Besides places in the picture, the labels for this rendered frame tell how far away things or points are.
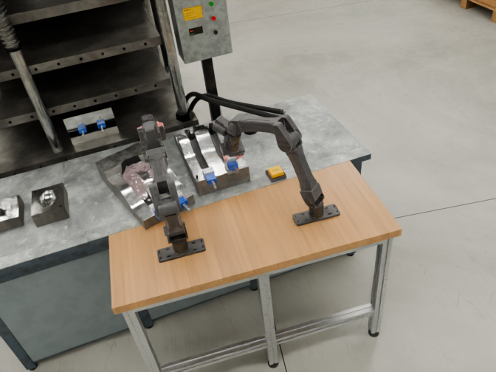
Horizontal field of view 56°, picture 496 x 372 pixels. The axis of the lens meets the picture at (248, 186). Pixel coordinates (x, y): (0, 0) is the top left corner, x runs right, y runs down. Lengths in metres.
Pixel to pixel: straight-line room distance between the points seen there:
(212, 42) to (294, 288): 1.51
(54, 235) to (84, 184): 0.36
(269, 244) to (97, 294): 0.98
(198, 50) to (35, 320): 1.69
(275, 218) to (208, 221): 0.30
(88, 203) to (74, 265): 0.30
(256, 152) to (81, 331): 1.31
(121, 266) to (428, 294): 1.70
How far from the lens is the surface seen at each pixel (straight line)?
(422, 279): 2.92
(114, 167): 2.37
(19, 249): 2.31
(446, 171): 3.70
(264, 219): 2.06
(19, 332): 2.66
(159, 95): 3.19
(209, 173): 2.17
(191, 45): 2.81
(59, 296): 2.48
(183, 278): 1.89
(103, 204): 2.34
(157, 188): 1.63
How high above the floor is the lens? 2.22
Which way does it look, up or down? 39 degrees down
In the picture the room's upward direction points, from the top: 7 degrees counter-clockwise
